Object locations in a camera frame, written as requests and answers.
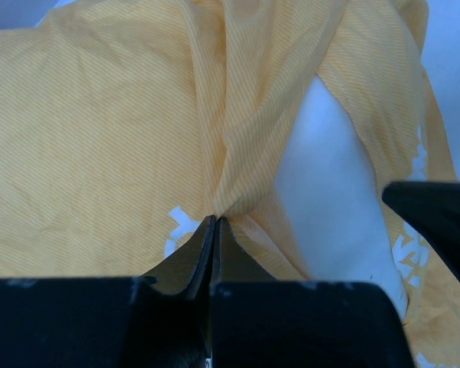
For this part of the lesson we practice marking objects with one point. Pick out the yellow printed pillowcase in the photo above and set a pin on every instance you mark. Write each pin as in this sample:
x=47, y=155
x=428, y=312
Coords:
x=123, y=124

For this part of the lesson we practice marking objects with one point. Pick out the white pillow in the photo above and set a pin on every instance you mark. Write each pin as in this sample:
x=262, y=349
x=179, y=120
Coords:
x=327, y=187

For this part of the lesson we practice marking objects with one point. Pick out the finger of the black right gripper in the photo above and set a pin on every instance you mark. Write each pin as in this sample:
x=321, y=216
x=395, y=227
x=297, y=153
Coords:
x=433, y=210

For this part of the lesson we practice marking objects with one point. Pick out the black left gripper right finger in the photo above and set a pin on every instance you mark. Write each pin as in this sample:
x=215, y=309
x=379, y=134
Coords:
x=258, y=321

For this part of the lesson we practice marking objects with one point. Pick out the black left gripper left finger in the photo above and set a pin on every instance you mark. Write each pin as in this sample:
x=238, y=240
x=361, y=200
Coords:
x=158, y=319

